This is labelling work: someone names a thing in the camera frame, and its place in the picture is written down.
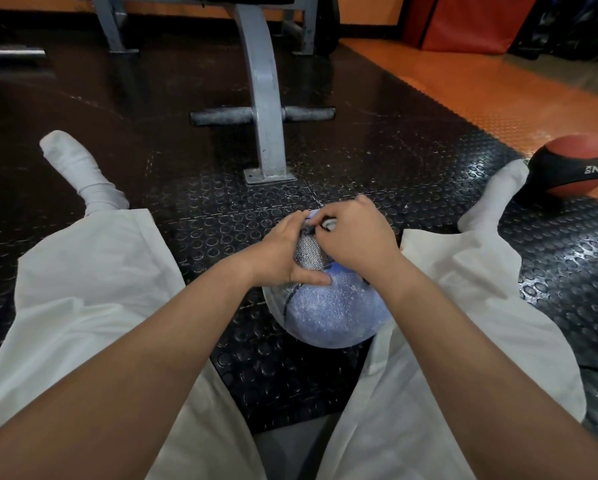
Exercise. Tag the person's left hand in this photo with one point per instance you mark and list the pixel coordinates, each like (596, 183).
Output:
(271, 259)

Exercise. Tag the person's right hand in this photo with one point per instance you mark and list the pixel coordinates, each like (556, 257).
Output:
(364, 244)

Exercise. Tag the person's left thumb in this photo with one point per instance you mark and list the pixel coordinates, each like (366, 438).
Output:
(309, 279)

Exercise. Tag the person's right thumb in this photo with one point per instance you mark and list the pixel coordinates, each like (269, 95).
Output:
(324, 239)

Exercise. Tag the small grey valve cap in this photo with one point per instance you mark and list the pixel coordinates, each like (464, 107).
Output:
(331, 224)

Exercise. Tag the blue textured medicine ball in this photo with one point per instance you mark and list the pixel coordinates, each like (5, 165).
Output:
(334, 309)

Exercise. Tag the person's left forearm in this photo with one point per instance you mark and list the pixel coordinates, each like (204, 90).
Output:
(128, 369)

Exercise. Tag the person's right forearm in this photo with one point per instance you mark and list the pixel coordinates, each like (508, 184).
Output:
(479, 364)

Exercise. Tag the grey shirt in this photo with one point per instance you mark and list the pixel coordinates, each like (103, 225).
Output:
(294, 452)

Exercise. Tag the white right sock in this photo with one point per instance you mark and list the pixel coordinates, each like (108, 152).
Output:
(494, 199)

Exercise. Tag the white sock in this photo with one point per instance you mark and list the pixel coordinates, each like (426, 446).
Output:
(78, 167)
(494, 199)

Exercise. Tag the white trousers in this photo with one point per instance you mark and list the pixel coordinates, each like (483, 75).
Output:
(93, 294)

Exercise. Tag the black weight plate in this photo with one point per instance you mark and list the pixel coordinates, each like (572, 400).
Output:
(332, 22)

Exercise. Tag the white left sock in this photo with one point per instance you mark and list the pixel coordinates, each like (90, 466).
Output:
(78, 167)

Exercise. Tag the red and black medicine ball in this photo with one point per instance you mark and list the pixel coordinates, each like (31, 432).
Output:
(574, 167)

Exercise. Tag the red padded mat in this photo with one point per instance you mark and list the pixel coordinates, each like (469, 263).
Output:
(471, 19)

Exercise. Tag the dark dumbbell rack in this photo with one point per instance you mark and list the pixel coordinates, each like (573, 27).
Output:
(574, 24)

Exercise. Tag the silver barbell bar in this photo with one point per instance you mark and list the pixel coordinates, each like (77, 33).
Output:
(11, 53)

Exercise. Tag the grey metal bench frame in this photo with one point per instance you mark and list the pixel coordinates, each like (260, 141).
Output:
(261, 94)

